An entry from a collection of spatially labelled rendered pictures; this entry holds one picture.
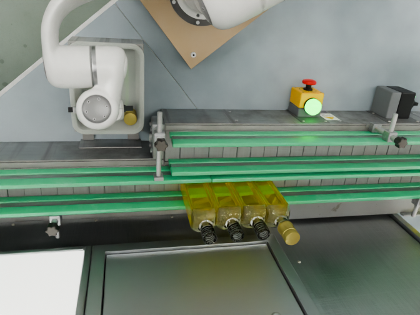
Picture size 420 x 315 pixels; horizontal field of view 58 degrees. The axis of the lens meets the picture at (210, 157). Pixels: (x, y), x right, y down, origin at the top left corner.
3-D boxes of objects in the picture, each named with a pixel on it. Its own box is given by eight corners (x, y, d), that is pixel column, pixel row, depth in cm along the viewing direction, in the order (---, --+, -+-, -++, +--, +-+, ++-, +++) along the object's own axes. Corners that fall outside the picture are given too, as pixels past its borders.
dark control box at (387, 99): (369, 110, 119) (385, 119, 111) (375, 85, 115) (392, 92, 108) (392, 110, 120) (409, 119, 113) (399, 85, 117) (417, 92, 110)
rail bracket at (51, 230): (54, 219, 98) (44, 252, 87) (52, 196, 96) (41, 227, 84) (70, 218, 99) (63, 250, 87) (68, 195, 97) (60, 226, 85)
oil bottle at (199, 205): (179, 189, 102) (192, 237, 83) (180, 170, 100) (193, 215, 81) (200, 188, 103) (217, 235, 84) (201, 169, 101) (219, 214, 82)
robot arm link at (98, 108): (69, 42, 64) (127, 42, 66) (75, 50, 74) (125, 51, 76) (76, 131, 66) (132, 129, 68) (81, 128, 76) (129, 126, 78)
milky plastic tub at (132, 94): (76, 122, 101) (72, 134, 94) (70, 35, 92) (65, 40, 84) (142, 123, 105) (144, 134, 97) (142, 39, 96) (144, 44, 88)
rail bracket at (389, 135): (364, 130, 106) (394, 149, 94) (370, 104, 103) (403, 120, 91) (377, 130, 107) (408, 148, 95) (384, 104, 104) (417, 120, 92)
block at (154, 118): (148, 149, 102) (150, 159, 96) (148, 115, 98) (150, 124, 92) (161, 148, 103) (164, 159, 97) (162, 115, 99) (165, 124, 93)
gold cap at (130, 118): (135, 106, 101) (135, 111, 97) (137, 119, 103) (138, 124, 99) (122, 109, 101) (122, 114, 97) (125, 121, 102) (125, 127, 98)
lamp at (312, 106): (302, 113, 106) (306, 116, 103) (304, 97, 104) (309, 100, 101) (317, 113, 107) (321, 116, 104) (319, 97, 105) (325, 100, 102)
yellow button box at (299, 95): (287, 109, 113) (297, 117, 106) (290, 84, 110) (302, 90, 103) (309, 109, 114) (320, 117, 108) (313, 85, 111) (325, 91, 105)
